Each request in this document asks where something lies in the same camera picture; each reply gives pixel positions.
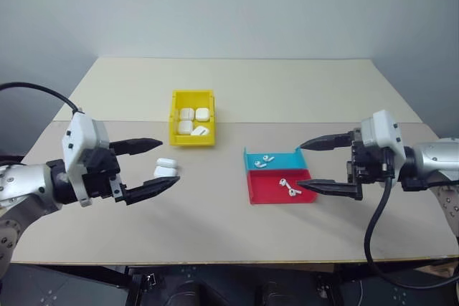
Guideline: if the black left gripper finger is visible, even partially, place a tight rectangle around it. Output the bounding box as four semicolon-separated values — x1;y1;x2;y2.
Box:
108;137;163;156
123;176;181;206

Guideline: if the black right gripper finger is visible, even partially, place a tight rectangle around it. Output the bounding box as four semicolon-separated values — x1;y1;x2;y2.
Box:
299;132;354;152
296;178;363;201

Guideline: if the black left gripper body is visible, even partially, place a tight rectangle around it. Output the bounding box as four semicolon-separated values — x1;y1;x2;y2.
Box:
81;146;126;203

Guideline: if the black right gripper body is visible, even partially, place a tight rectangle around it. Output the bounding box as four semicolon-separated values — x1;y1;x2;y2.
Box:
346;128;392;185

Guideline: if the yellow plastic bin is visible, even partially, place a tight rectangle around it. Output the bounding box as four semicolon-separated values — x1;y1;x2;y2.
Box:
167;89;217;148

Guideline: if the blue plastic tray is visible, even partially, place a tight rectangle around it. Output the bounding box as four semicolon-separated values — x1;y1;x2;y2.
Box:
243;146;310;171

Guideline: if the red plastic tray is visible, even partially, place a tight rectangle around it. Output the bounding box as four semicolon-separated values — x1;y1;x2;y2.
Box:
245;168;319;206

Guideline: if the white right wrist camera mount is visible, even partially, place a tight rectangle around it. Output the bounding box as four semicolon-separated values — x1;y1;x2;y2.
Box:
360;109;408;166

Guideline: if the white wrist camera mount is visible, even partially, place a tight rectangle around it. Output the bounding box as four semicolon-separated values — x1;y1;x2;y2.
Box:
360;109;408;166
61;112;110;209

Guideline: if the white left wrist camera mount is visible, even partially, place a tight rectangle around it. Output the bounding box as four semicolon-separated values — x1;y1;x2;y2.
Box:
61;112;110;209

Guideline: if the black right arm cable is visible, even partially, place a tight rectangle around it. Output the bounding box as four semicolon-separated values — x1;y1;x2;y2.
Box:
364;148;459;291

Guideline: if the black table frame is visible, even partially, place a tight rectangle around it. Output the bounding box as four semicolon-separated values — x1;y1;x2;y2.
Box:
21;262;459;306

